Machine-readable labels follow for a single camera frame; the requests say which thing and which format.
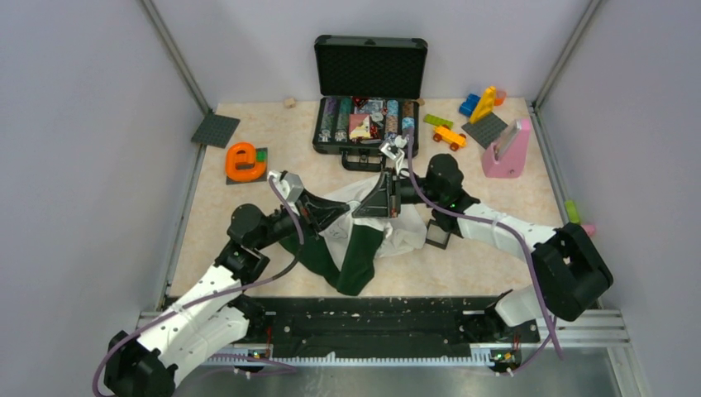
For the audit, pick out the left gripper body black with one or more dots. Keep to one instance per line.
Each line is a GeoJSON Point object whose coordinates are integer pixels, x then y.
{"type": "Point", "coordinates": [311, 231]}

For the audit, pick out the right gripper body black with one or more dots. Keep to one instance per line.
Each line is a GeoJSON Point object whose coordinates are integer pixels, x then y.
{"type": "Point", "coordinates": [403, 191]}

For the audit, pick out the white and green garment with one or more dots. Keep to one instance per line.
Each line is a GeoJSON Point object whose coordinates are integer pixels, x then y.
{"type": "Point", "coordinates": [344, 253]}

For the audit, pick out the black square frame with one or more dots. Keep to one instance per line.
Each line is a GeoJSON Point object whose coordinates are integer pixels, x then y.
{"type": "Point", "coordinates": [436, 236]}

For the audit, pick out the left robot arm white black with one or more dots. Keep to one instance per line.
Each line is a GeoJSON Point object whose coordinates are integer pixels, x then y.
{"type": "Point", "coordinates": [156, 358]}

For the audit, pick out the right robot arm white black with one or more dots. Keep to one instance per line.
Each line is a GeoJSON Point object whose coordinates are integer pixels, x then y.
{"type": "Point", "coordinates": [568, 273]}

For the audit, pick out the yellow orange toy car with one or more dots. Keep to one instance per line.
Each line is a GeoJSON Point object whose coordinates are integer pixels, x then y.
{"type": "Point", "coordinates": [455, 141]}

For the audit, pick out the orange letter e toy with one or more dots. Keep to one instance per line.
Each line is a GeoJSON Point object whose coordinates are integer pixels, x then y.
{"type": "Point", "coordinates": [244, 162]}

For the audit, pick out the green flat brick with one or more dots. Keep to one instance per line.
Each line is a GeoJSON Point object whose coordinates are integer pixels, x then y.
{"type": "Point", "coordinates": [437, 121]}

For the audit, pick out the dark grey baseplate right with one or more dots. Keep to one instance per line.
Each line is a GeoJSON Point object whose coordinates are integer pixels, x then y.
{"type": "Point", "coordinates": [486, 130]}

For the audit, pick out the dark grey baseplate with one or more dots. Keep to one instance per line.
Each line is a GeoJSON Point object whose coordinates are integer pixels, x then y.
{"type": "Point", "coordinates": [486, 130]}
{"type": "Point", "coordinates": [215, 130]}

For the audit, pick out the blue toy brick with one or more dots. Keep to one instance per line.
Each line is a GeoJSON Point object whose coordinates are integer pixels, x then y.
{"type": "Point", "coordinates": [468, 106]}

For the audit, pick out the black poker chip case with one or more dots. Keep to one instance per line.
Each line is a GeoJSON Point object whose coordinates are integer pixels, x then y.
{"type": "Point", "coordinates": [369, 87]}

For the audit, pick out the pink metronome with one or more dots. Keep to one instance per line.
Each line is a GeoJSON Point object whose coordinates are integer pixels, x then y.
{"type": "Point", "coordinates": [505, 158]}

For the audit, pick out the dark grey baseplate left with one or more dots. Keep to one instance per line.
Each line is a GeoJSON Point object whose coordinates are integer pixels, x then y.
{"type": "Point", "coordinates": [215, 130]}

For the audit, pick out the yellow triangular toy brick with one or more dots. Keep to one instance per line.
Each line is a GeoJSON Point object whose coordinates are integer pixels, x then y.
{"type": "Point", "coordinates": [484, 106]}

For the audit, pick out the orange toy cup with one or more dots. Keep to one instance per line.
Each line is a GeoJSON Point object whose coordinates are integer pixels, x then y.
{"type": "Point", "coordinates": [500, 96]}

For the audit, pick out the green and pink bricks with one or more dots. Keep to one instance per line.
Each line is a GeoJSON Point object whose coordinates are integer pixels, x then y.
{"type": "Point", "coordinates": [574, 217]}

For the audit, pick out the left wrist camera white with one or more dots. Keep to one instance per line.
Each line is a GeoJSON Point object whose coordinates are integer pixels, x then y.
{"type": "Point", "coordinates": [288, 188]}

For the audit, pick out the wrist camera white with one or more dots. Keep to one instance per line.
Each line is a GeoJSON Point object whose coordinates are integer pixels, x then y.
{"type": "Point", "coordinates": [288, 188]}
{"type": "Point", "coordinates": [395, 151]}

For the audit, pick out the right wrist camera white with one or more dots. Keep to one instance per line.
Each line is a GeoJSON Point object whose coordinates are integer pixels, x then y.
{"type": "Point", "coordinates": [395, 151]}

